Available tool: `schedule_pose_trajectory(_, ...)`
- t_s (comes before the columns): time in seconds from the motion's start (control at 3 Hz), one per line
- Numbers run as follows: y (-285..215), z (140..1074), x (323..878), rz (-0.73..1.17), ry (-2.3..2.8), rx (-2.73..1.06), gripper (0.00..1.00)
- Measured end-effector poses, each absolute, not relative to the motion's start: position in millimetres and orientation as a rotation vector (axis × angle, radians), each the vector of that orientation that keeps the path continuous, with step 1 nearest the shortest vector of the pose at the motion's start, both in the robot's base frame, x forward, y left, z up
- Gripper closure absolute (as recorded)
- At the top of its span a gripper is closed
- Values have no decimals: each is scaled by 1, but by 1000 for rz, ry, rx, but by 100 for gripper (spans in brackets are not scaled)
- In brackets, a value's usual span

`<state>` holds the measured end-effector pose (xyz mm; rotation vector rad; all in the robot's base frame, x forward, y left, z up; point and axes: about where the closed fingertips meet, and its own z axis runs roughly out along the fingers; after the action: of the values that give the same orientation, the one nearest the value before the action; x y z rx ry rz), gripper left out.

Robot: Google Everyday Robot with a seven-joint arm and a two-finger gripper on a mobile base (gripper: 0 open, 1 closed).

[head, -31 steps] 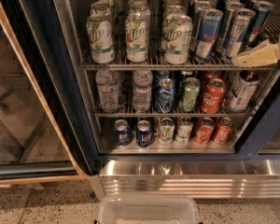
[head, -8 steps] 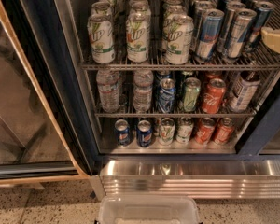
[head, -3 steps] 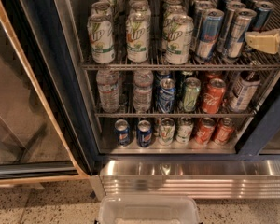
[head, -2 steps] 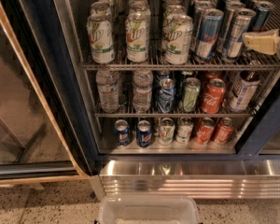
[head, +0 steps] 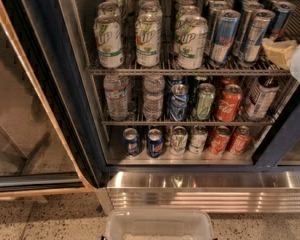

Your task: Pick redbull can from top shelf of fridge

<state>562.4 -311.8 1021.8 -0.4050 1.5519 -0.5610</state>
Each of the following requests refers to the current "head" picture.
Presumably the pepsi can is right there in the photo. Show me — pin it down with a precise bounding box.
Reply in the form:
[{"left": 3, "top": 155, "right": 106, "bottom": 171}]
[
  {"left": 147, "top": 128, "right": 163, "bottom": 158},
  {"left": 123, "top": 128, "right": 140, "bottom": 157}
]

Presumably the coke can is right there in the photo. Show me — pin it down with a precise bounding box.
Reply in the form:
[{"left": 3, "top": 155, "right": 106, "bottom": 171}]
[
  {"left": 208, "top": 126, "right": 231, "bottom": 156},
  {"left": 228, "top": 126, "right": 251, "bottom": 155}
]

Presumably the left 7up can bottom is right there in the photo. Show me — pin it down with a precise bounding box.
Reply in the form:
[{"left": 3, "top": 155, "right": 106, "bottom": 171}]
[{"left": 170, "top": 126, "right": 188, "bottom": 155}]

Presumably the wire shelf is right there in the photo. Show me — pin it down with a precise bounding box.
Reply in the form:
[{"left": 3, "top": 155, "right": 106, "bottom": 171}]
[
  {"left": 100, "top": 73, "right": 276, "bottom": 127},
  {"left": 88, "top": 0, "right": 300, "bottom": 76}
]

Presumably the second row right redbull can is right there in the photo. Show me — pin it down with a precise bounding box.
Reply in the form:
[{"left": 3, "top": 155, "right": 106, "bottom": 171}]
[{"left": 232, "top": 1, "right": 264, "bottom": 57}]

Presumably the middle wire shelf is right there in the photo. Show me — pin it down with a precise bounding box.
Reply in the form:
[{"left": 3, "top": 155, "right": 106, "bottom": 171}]
[{"left": 100, "top": 73, "right": 276, "bottom": 127}]

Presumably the right 7up can bottom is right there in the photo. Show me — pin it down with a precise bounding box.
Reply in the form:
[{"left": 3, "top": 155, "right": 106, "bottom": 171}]
[{"left": 189, "top": 125, "right": 208, "bottom": 154}]

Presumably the second row left 7up can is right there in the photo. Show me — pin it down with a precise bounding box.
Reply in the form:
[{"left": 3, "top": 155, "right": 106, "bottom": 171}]
[{"left": 98, "top": 1, "right": 121, "bottom": 20}]

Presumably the open glass fridge door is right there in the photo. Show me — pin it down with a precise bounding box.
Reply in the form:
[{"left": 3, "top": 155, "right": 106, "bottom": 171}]
[{"left": 0, "top": 0, "right": 96, "bottom": 199}]

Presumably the red coca cola can middle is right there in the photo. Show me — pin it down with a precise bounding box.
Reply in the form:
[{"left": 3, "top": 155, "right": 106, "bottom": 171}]
[{"left": 215, "top": 84, "right": 243, "bottom": 122}]

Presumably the front right 7up can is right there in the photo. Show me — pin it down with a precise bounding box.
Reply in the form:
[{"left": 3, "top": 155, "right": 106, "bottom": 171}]
[{"left": 178, "top": 16, "right": 208, "bottom": 70}]

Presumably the dark blue fridge door frame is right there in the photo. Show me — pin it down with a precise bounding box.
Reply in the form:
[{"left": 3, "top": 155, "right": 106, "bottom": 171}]
[{"left": 252, "top": 87, "right": 300, "bottom": 168}]

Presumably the left water bottle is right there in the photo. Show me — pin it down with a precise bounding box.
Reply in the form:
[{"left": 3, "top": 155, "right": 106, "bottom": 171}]
[{"left": 103, "top": 75, "right": 128, "bottom": 121}]

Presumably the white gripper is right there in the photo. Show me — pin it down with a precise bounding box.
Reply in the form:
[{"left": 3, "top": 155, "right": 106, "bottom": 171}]
[{"left": 262, "top": 38, "right": 300, "bottom": 83}]

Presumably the front middle 7up can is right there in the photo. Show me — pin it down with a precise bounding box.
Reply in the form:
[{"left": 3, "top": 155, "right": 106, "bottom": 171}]
[{"left": 136, "top": 13, "right": 160, "bottom": 67}]

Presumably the clear plastic bin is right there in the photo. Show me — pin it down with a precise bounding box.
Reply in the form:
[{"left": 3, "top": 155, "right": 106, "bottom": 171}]
[{"left": 104, "top": 208, "right": 214, "bottom": 240}]

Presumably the second row left redbull can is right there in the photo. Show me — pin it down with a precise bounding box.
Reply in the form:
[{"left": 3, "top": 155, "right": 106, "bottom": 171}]
[{"left": 205, "top": 0, "right": 230, "bottom": 54}]

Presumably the green can middle shelf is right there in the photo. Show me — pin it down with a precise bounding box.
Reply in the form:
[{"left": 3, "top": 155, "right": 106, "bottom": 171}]
[{"left": 195, "top": 83, "right": 215, "bottom": 120}]

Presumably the white labelled bottle middle shelf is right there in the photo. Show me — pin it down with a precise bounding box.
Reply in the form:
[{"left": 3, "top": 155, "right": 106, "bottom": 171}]
[{"left": 244, "top": 76, "right": 279, "bottom": 121}]

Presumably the second row right 7up can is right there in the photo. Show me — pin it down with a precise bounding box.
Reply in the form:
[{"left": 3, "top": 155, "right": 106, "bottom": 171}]
[{"left": 173, "top": 5, "right": 199, "bottom": 55}]

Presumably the left pepsi can bottom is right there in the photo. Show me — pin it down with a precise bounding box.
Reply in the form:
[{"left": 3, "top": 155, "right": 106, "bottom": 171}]
[{"left": 123, "top": 128, "right": 140, "bottom": 157}]

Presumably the right pepsi can bottom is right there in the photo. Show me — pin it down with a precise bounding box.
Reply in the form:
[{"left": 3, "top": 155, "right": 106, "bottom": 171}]
[{"left": 147, "top": 128, "right": 163, "bottom": 158}]

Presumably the right coke can bottom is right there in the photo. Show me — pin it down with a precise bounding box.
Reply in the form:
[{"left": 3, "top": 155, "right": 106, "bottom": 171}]
[{"left": 228, "top": 126, "right": 251, "bottom": 155}]

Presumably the top wire shelf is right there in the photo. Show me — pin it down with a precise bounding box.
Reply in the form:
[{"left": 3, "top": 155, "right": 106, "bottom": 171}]
[{"left": 88, "top": 0, "right": 300, "bottom": 76}]

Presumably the second row 7up can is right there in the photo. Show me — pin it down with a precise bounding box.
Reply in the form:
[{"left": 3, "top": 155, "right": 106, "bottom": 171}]
[
  {"left": 173, "top": 5, "right": 199, "bottom": 55},
  {"left": 98, "top": 1, "right": 121, "bottom": 20},
  {"left": 140, "top": 2, "right": 162, "bottom": 17}
]

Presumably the right water bottle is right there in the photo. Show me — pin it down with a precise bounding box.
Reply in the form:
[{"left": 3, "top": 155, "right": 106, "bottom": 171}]
[{"left": 142, "top": 75, "right": 165, "bottom": 121}]

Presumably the left coke can bottom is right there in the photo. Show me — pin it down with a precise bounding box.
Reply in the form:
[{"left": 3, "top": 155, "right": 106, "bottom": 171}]
[{"left": 208, "top": 126, "right": 231, "bottom": 156}]

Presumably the second row redbull can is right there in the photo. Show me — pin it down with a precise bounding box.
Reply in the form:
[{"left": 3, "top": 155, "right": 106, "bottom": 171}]
[
  {"left": 232, "top": 1, "right": 264, "bottom": 57},
  {"left": 205, "top": 0, "right": 230, "bottom": 54}
]

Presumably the blue pepsi can middle shelf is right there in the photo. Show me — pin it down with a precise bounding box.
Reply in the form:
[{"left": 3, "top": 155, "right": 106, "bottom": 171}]
[{"left": 169, "top": 84, "right": 189, "bottom": 121}]

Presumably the front left 7up can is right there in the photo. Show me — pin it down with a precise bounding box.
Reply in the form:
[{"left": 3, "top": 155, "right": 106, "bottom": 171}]
[{"left": 94, "top": 15, "right": 123, "bottom": 68}]

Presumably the steel fridge bottom grille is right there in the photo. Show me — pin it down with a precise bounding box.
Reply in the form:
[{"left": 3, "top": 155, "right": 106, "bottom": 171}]
[{"left": 96, "top": 172, "right": 300, "bottom": 213}]

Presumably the second row middle 7up can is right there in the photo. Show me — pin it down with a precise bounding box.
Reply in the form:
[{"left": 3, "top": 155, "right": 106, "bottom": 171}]
[{"left": 140, "top": 2, "right": 162, "bottom": 17}]

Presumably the water bottle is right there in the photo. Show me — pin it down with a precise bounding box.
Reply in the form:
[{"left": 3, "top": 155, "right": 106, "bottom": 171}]
[
  {"left": 103, "top": 75, "right": 128, "bottom": 121},
  {"left": 142, "top": 75, "right": 165, "bottom": 121}
]

